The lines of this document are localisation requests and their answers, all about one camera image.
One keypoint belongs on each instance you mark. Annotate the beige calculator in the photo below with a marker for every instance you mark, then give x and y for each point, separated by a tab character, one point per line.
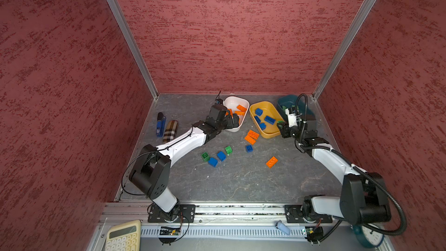
124	237

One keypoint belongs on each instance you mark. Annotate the white plastic bin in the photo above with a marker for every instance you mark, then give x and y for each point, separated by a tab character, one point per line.
231	102

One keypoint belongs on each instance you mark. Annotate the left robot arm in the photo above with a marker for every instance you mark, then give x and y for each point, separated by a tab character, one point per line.
151	169

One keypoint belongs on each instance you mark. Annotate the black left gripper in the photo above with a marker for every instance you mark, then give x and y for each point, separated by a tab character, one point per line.
229	121

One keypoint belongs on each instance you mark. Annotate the orange lego brick pair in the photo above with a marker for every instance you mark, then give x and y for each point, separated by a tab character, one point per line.
253	135
250	140

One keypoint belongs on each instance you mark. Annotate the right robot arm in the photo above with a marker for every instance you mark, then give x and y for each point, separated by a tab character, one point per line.
360	200

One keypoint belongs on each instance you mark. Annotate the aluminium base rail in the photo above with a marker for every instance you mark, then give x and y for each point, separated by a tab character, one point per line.
222	227

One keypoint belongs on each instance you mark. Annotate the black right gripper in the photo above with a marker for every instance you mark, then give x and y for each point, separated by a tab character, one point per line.
284	130

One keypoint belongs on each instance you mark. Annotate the green alarm clock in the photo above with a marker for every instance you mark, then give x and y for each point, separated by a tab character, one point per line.
367	238

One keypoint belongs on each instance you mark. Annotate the blue lego brick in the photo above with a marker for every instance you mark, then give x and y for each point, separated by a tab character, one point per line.
213	162
221	155
259	112
262	126
270	120
257	119

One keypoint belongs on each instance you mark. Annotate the orange lego plate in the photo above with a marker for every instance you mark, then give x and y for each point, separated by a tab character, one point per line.
241	108

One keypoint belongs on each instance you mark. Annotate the plaid fabric case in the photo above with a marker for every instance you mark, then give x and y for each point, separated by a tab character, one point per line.
170	131

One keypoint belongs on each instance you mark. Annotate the teal plastic bin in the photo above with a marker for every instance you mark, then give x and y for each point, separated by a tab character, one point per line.
301	103

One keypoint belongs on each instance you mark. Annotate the aluminium corner post left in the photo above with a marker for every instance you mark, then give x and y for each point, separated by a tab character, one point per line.
132	44

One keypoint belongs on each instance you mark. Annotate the small blue cylinder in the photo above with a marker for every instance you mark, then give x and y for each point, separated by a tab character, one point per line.
282	227

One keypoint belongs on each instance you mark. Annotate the aluminium corner post right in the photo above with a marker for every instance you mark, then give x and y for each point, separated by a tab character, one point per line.
351	33

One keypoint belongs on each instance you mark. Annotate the aluminium corner post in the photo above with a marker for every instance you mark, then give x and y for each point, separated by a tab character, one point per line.
132	44
351	33

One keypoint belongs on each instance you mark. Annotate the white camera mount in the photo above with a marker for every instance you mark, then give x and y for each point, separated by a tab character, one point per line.
293	116

